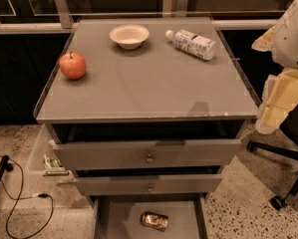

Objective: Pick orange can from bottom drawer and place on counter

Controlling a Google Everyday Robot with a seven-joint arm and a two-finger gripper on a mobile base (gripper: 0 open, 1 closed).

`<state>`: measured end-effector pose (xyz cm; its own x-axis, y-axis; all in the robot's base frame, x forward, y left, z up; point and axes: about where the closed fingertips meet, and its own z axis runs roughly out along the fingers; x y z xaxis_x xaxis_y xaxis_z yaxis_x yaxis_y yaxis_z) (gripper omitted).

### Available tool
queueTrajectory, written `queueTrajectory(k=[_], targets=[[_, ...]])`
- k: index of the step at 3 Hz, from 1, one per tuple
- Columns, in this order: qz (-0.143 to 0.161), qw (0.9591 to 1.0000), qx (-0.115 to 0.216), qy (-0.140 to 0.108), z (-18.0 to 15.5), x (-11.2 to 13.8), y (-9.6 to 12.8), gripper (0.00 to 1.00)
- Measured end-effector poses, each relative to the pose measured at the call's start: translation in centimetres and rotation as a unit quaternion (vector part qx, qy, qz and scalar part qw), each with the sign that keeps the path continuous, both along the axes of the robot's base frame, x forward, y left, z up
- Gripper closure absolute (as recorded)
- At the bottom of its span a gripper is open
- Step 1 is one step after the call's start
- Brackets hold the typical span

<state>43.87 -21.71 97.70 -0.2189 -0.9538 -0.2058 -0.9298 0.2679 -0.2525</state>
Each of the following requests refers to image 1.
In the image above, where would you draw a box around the red apple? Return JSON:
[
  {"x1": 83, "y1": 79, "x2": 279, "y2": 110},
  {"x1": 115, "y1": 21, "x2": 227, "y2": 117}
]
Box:
[{"x1": 59, "y1": 52, "x2": 87, "y2": 80}]

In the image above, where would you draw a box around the black office chair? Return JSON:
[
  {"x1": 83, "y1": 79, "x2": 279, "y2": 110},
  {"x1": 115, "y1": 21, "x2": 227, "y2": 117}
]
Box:
[{"x1": 247, "y1": 105, "x2": 298, "y2": 210}]

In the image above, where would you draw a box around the grey bottom drawer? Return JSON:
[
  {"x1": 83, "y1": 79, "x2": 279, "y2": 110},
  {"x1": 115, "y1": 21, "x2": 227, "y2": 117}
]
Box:
[{"x1": 93, "y1": 194, "x2": 210, "y2": 239}]

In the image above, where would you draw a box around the orange soda can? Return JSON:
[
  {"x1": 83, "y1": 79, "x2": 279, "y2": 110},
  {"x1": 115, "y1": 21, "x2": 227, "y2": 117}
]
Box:
[{"x1": 141, "y1": 211, "x2": 168, "y2": 231}]

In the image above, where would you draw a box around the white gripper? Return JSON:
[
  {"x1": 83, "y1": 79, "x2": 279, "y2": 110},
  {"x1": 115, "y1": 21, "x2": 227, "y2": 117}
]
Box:
[{"x1": 251, "y1": 0, "x2": 298, "y2": 134}]

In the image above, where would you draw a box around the clear plastic water bottle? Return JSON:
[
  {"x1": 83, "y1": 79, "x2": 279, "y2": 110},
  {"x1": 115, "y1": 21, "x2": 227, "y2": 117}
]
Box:
[{"x1": 165, "y1": 30, "x2": 216, "y2": 61}]

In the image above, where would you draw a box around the metal window rail frame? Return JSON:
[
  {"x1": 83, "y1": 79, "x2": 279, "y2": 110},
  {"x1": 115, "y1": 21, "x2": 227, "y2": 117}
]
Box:
[{"x1": 0, "y1": 0, "x2": 298, "y2": 36}]

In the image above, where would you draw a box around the grey drawer cabinet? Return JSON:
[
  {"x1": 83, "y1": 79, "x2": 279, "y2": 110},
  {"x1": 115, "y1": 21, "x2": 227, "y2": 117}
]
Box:
[{"x1": 33, "y1": 16, "x2": 262, "y2": 239}]

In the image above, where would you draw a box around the white paper bowl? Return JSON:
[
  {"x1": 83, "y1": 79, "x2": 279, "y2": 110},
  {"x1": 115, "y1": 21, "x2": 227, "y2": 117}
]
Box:
[{"x1": 109, "y1": 25, "x2": 149, "y2": 50}]

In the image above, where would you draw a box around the grey top drawer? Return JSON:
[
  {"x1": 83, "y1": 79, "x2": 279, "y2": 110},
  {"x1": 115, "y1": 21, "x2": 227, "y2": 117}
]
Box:
[{"x1": 52, "y1": 139, "x2": 241, "y2": 170}]

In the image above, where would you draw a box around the clear plastic storage bin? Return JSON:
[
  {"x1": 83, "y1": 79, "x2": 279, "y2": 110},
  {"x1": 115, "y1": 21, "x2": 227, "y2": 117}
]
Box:
[{"x1": 26, "y1": 125, "x2": 74, "y2": 183}]

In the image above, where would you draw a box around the grey middle drawer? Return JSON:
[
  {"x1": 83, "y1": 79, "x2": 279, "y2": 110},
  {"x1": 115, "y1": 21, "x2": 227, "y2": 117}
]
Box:
[{"x1": 76, "y1": 174, "x2": 222, "y2": 196}]

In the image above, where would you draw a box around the grey drawer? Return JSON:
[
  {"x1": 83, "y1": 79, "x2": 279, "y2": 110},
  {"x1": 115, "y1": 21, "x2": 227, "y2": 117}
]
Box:
[
  {"x1": 76, "y1": 174, "x2": 222, "y2": 196},
  {"x1": 93, "y1": 194, "x2": 210, "y2": 239},
  {"x1": 52, "y1": 139, "x2": 241, "y2": 170}
]

